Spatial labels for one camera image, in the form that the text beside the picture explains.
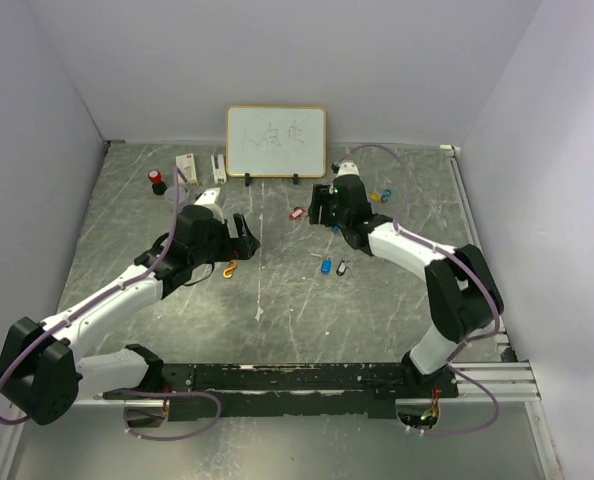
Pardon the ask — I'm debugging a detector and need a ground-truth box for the red tag key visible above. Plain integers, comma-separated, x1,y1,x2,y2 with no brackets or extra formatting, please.
289,207,305,220

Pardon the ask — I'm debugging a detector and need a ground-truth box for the orange S carabiner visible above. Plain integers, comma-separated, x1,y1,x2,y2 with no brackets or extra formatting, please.
222,260,238,279

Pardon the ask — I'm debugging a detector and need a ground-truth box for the blue S carabiner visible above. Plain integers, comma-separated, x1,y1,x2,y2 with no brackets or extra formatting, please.
380,189,392,203

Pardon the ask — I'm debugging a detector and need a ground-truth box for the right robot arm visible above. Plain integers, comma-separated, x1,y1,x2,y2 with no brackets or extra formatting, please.
308,174,504,398

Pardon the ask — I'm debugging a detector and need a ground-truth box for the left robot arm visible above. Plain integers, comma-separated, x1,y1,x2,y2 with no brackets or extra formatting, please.
0,205,260,425

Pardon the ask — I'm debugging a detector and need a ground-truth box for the black tag key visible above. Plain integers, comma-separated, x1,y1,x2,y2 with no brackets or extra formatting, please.
335,259,350,276

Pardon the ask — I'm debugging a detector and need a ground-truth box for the clear plastic cup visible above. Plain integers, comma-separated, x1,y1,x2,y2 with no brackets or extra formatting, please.
164,185,189,209

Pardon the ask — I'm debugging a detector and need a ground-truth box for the small whiteboard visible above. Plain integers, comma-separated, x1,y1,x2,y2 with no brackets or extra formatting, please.
225,105,327,178

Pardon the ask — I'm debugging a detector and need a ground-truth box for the red black stamp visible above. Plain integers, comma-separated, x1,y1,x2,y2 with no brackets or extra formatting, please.
148,170,167,196

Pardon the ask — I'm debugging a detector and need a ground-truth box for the white green box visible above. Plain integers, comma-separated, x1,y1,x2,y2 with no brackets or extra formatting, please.
175,153,199,187

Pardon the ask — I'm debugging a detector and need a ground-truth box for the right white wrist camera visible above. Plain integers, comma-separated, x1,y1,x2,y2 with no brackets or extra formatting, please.
331,160,359,178

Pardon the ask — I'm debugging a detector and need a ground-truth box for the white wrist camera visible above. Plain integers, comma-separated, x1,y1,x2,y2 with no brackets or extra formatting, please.
194,188,224,222
331,160,359,178

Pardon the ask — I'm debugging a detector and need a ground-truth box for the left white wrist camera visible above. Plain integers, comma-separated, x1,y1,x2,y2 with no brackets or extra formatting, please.
194,188,224,222

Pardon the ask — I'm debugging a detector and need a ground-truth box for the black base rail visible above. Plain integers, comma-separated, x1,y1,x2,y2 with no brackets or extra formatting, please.
101,362,461,421

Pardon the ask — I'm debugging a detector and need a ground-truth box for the right aluminium side rail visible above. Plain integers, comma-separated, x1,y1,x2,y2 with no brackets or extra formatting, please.
440,145,564,479

